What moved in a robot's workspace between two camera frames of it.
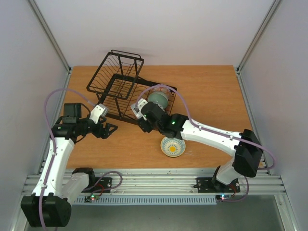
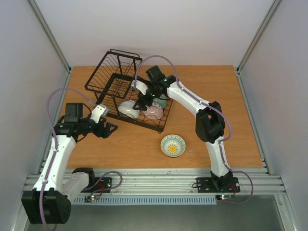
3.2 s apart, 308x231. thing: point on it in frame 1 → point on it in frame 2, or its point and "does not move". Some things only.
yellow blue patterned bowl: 173,147 does not move
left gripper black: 105,134 does not move
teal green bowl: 159,97 does not move
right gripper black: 144,124 → 145,97
